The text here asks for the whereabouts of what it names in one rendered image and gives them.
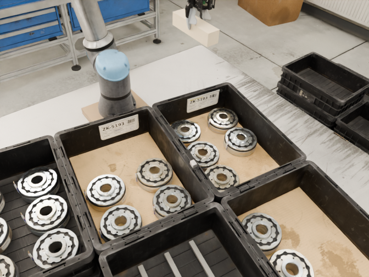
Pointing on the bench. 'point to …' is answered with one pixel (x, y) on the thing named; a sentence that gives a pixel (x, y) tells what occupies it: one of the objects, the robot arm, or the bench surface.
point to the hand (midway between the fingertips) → (195, 24)
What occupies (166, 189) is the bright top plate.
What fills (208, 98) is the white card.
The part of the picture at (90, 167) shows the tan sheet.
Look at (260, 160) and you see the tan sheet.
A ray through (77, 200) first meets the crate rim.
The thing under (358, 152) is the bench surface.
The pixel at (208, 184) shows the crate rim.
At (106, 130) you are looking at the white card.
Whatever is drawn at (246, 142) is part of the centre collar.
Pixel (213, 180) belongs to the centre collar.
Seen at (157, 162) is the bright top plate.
